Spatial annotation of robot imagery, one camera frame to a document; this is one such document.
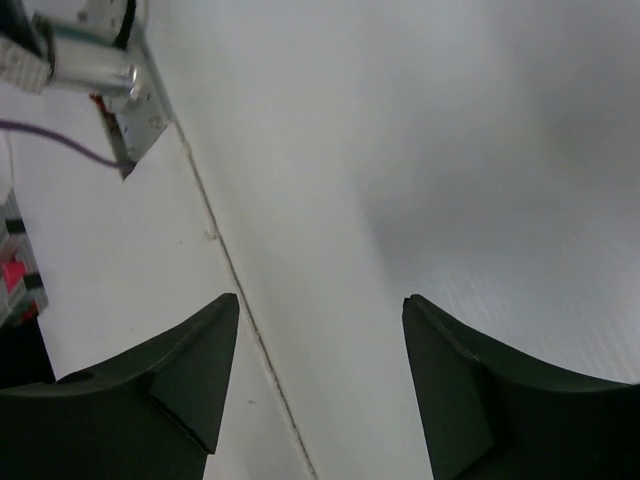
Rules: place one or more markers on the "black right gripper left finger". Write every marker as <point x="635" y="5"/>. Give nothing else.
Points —
<point x="152" y="412"/>

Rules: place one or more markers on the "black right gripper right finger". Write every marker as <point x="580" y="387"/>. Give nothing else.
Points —
<point x="490" y="411"/>

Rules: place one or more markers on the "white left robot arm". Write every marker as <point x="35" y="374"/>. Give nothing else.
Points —
<point x="89" y="55"/>

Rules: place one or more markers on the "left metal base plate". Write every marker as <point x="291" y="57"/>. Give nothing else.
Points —
<point x="133" y="128"/>

